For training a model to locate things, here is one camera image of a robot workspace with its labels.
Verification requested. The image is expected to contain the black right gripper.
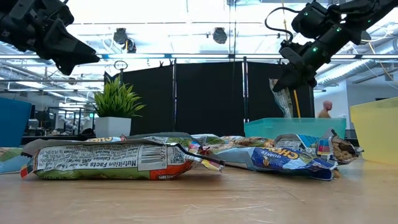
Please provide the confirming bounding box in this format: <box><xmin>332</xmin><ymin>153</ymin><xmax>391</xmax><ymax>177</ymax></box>
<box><xmin>272</xmin><ymin>40</ymin><xmax>318</xmax><ymax>91</ymax></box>

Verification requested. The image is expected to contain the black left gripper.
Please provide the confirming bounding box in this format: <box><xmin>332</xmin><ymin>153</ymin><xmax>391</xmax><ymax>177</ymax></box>
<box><xmin>0</xmin><ymin>0</ymin><xmax>100</xmax><ymax>76</ymax></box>

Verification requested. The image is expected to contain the multicolour blue-ended granola bar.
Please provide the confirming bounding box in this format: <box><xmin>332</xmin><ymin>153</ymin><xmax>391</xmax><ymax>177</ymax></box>
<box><xmin>214</xmin><ymin>145</ymin><xmax>341</xmax><ymax>182</ymax></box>

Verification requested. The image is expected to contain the white and blue granola bar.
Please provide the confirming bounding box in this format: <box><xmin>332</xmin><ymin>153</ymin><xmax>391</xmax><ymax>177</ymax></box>
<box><xmin>190</xmin><ymin>133</ymin><xmax>227</xmax><ymax>147</ymax></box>

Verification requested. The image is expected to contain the granola bar with orange end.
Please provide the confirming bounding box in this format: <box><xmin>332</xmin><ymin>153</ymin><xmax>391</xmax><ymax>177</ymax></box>
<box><xmin>20</xmin><ymin>138</ymin><xmax>225</xmax><ymax>181</ymax></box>

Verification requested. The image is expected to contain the person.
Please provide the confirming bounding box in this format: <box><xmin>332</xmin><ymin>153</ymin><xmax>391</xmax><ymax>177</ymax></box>
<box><xmin>317</xmin><ymin>100</ymin><xmax>333</xmax><ymax>119</ymax></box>

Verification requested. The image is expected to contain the teal plastic bin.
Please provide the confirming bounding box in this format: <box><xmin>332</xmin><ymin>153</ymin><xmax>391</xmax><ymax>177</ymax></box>
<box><xmin>244</xmin><ymin>117</ymin><xmax>347</xmax><ymax>149</ymax></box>

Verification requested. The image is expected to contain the black double ceiling spotlight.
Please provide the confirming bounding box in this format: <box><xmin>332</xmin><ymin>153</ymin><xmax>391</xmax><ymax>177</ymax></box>
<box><xmin>113</xmin><ymin>27</ymin><xmax>137</xmax><ymax>54</ymax></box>

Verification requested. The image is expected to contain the green plant in white pot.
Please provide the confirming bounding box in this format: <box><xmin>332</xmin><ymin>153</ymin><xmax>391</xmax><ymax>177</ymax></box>
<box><xmin>93</xmin><ymin>75</ymin><xmax>146</xmax><ymax>139</ymax></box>

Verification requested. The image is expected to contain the dark blue plastic bin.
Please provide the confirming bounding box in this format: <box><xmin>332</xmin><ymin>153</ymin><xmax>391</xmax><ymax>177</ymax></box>
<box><xmin>0</xmin><ymin>97</ymin><xmax>33</xmax><ymax>148</ymax></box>

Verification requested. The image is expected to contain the black fabric partition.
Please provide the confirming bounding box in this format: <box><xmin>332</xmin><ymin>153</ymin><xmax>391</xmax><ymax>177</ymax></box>
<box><xmin>104</xmin><ymin>57</ymin><xmax>315</xmax><ymax>144</ymax></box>

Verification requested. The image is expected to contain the yellow plastic bin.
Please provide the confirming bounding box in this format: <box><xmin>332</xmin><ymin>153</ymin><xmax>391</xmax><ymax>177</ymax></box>
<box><xmin>349</xmin><ymin>96</ymin><xmax>398</xmax><ymax>166</ymax></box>

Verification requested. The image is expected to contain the black ring hook post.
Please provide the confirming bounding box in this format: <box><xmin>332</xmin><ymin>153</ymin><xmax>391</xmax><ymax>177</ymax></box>
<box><xmin>113</xmin><ymin>60</ymin><xmax>129</xmax><ymax>83</ymax></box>

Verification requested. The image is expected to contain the black looped gripper cable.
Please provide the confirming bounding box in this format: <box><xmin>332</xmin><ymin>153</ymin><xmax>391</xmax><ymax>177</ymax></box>
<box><xmin>264</xmin><ymin>6</ymin><xmax>295</xmax><ymax>43</ymax></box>

